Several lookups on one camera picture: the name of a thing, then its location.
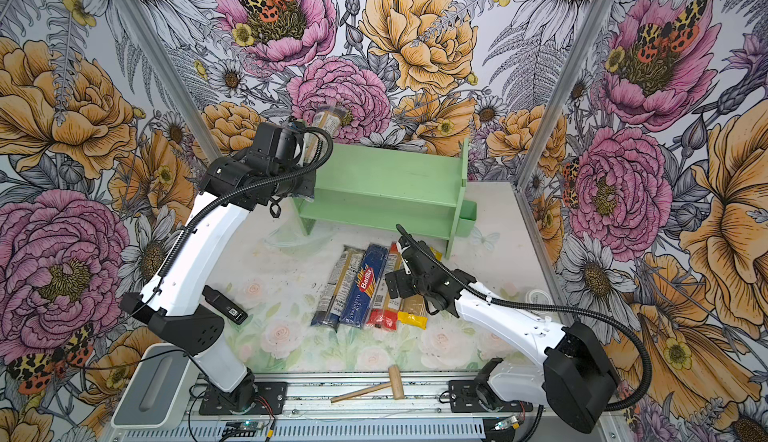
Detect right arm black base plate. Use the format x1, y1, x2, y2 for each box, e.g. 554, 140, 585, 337
441, 379, 534, 413

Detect red-ended clear spaghetti bag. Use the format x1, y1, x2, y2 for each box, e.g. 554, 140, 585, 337
366, 242, 401, 331

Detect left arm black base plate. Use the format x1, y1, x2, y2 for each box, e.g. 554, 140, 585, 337
199, 381, 288, 416

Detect clear tape roll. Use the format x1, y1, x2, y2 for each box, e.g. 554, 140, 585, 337
525, 289, 553, 305

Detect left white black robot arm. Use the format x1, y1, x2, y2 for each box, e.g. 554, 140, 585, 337
120, 122, 333, 413

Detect yellow spaghetti bag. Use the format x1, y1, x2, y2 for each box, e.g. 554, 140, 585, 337
387, 244, 429, 330

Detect clear spaghetti bag dark end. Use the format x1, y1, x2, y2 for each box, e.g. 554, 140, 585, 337
302, 105, 350, 166

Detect right black corrugated cable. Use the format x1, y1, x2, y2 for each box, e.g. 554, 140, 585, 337
395, 223, 653, 412

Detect green wooden two-tier shelf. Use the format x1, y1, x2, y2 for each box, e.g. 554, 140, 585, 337
293, 140, 478, 256

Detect blue Barilla spaghetti bag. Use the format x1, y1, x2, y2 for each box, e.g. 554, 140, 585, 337
340, 244, 389, 328

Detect clear spaghetti bag white label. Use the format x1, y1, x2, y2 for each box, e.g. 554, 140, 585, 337
310, 246, 365, 330

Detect black handheld remote device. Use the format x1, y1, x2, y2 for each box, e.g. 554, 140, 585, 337
202, 285, 248, 325

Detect small wooden mallet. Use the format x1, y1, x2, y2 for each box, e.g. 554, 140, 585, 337
330, 365, 405, 404

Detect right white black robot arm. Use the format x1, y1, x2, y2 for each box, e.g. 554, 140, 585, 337
385, 237, 619, 433

